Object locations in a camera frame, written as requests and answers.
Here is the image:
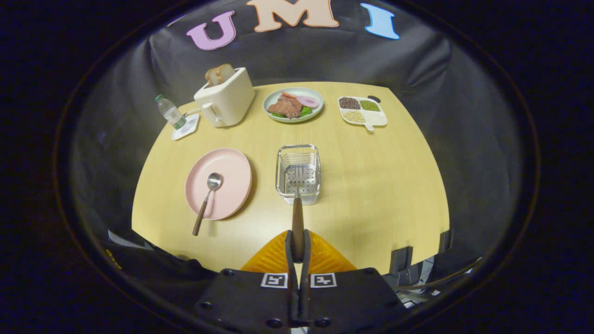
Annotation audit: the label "wooden handled fork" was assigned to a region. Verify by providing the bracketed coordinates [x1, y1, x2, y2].
[289, 167, 306, 263]

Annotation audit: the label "white divided grain dish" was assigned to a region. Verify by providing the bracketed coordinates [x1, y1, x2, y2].
[337, 96, 388, 132]

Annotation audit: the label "green lettuce leaf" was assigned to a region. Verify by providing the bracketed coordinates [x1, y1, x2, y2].
[271, 107, 314, 119]

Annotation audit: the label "pink round plate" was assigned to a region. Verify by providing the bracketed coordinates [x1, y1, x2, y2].
[185, 148, 252, 221]

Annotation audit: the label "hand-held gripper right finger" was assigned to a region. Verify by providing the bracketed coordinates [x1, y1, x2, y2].
[299, 230, 409, 331]

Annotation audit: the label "brown meat slices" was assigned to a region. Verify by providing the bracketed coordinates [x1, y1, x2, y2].
[268, 94, 303, 119]

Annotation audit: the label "pale green food plate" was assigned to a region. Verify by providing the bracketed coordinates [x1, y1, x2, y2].
[263, 87, 324, 123]

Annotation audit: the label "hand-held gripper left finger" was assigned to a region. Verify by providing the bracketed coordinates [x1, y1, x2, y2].
[193, 230, 300, 330]

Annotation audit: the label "white square coaster tray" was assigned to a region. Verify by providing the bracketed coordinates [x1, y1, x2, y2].
[171, 113, 200, 141]

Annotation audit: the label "metal wire cutlery basket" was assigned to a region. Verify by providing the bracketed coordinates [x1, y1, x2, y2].
[276, 144, 321, 206]

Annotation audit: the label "clear plastic water bottle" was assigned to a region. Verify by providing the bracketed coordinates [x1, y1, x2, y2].
[155, 95, 187, 130]

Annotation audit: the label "wooden handled spoon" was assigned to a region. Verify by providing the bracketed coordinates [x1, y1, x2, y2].
[192, 172, 223, 237]

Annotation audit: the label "cream white toaster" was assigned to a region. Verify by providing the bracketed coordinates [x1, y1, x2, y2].
[194, 68, 256, 128]

